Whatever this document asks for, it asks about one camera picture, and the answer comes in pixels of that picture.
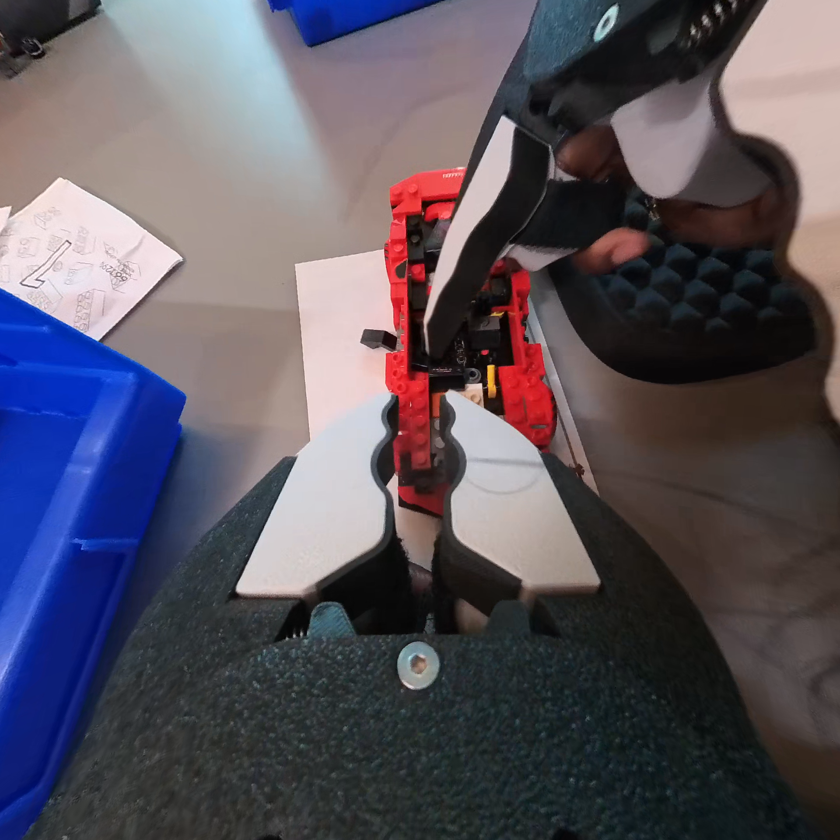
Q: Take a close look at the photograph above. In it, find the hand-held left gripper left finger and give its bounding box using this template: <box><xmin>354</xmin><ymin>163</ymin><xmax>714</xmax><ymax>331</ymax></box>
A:
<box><xmin>234</xmin><ymin>394</ymin><xmax>419</xmax><ymax>634</ymax></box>

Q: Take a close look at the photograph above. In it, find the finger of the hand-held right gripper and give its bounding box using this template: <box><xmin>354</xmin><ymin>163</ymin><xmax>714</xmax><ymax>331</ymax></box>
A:
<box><xmin>422</xmin><ymin>115</ymin><xmax>553</xmax><ymax>361</ymax></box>

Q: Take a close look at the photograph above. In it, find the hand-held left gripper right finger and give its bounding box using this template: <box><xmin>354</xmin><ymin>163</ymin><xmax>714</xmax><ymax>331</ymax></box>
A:
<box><xmin>432</xmin><ymin>392</ymin><xmax>603</xmax><ymax>634</ymax></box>

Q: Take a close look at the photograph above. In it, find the red toy brick car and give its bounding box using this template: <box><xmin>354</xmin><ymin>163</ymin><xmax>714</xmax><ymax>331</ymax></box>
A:
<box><xmin>384</xmin><ymin>169</ymin><xmax>559</xmax><ymax>519</ymax></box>

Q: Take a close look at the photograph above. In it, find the person's right hand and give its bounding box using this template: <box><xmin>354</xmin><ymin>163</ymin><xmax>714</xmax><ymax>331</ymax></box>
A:
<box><xmin>556</xmin><ymin>128</ymin><xmax>795</xmax><ymax>275</ymax></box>

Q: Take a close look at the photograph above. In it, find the white instruction booklet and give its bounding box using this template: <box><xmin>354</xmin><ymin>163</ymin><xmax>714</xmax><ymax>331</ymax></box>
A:
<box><xmin>295</xmin><ymin>249</ymin><xmax>599</xmax><ymax>572</ymax></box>

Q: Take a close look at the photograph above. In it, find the black dimpled wrist rest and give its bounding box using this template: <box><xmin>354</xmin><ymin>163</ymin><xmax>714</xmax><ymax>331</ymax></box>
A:
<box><xmin>551</xmin><ymin>190</ymin><xmax>818</xmax><ymax>385</ymax></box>

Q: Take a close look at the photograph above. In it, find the blue plastic bin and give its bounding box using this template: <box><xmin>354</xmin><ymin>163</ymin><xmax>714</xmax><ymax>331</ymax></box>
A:
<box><xmin>266</xmin><ymin>0</ymin><xmax>444</xmax><ymax>48</ymax></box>
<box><xmin>0</xmin><ymin>289</ymin><xmax>188</xmax><ymax>840</ymax></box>

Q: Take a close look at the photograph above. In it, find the folded paper leaflet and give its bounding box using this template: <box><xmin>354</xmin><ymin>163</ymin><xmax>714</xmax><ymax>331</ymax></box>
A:
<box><xmin>0</xmin><ymin>177</ymin><xmax>185</xmax><ymax>342</ymax></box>

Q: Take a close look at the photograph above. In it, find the dark toy set box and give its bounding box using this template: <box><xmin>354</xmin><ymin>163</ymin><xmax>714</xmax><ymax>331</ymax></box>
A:
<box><xmin>0</xmin><ymin>0</ymin><xmax>102</xmax><ymax>80</ymax></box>

